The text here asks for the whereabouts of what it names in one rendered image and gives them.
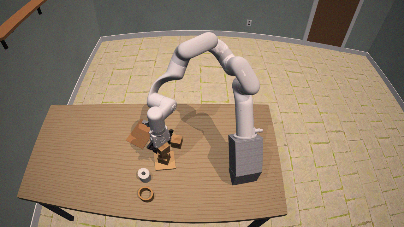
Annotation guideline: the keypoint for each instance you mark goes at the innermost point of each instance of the dark brown open cylinder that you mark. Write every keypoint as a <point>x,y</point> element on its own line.
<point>144,189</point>

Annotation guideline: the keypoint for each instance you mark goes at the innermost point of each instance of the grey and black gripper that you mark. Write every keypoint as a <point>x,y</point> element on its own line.
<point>157,141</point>

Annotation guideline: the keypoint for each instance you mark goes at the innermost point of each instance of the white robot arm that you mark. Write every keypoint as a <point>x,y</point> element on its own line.
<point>244,85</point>

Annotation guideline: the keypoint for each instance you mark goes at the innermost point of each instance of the brown clipboard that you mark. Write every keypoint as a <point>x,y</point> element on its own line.
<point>139,136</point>

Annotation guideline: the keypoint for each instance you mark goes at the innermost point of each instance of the tan square wooden board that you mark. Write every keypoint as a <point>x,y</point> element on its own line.
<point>170,166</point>

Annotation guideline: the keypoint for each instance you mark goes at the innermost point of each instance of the grey cylinder with white top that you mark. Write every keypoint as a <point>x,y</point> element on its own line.
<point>144,175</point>

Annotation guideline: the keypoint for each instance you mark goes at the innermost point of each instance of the brown cube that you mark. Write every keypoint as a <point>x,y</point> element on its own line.
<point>166,161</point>
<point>164,157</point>
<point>164,149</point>
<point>176,141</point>

